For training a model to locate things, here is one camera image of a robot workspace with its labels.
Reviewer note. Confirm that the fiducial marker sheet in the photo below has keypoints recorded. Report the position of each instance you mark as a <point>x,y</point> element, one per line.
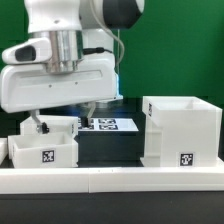
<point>110,124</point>

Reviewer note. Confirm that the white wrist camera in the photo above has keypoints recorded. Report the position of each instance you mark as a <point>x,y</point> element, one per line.
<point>35,50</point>

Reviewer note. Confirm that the white left fence rail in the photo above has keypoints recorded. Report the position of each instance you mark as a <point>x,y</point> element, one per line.
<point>3,149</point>

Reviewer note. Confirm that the white front drawer box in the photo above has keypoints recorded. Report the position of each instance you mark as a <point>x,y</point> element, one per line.
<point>53,150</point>

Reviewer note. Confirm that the white fence rail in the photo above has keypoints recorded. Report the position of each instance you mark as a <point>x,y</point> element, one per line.
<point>3,149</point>
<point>99,180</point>

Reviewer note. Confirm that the white front fence rail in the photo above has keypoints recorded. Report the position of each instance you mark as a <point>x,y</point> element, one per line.
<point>99,180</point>

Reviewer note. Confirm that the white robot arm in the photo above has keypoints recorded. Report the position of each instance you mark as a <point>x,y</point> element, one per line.
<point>69,56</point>

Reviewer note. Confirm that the white drawer cabinet frame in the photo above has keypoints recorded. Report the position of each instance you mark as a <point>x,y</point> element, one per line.
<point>180,132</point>

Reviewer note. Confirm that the white drawer box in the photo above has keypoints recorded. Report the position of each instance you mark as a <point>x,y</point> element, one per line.
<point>53,150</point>
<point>67,124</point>

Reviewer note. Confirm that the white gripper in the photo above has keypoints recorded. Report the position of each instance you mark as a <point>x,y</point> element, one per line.
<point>30,88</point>

